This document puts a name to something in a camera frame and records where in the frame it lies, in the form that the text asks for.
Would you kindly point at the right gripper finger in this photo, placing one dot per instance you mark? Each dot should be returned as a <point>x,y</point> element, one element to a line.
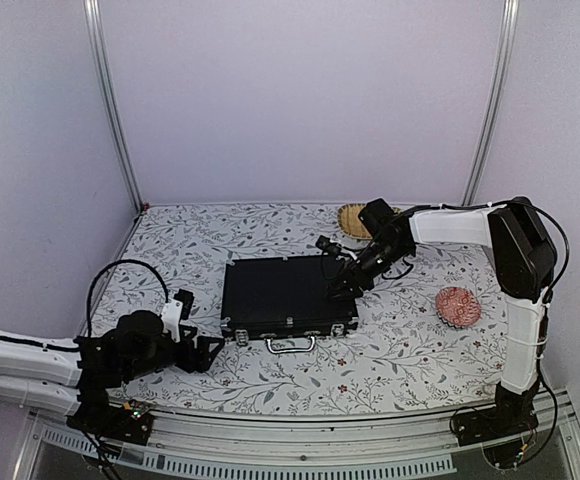
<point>349,291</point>
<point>331,292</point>

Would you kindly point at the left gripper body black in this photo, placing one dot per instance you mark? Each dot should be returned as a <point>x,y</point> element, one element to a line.
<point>186,361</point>

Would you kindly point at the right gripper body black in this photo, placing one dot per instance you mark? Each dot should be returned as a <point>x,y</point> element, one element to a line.
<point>366,280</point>

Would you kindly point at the black poker case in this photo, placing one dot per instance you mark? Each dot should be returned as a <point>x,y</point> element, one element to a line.
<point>281,298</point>

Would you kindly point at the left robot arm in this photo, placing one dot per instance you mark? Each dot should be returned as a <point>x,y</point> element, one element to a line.
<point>73,376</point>

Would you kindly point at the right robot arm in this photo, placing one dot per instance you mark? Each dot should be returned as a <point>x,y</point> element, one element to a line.
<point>525,263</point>

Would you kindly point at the woven bamboo tray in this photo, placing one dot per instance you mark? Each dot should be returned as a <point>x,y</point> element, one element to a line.
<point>352,222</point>

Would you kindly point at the red patterned bowl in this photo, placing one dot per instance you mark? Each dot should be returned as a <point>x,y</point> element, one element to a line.
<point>457,307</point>

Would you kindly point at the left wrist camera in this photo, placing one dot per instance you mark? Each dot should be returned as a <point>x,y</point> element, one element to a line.
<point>175,311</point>

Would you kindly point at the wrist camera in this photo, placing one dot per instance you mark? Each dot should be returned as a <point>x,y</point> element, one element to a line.
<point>175,311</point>
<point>329,247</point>

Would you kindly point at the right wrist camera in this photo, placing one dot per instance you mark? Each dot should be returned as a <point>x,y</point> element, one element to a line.
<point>329,247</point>

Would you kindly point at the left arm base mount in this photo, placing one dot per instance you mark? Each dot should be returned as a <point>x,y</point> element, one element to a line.
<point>128,423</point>

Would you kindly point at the front aluminium rail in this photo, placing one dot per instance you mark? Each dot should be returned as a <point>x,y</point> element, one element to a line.
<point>406,445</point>

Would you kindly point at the right aluminium post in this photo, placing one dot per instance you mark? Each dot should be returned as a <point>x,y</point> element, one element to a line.
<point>496,92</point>

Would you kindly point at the aluminium post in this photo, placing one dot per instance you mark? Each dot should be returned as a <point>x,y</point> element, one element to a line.
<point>95,31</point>
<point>496,92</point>

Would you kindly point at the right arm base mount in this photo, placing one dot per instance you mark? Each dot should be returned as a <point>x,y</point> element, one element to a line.
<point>508,416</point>

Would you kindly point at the left aluminium post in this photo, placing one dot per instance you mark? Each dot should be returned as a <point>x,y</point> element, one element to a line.
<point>95,31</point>

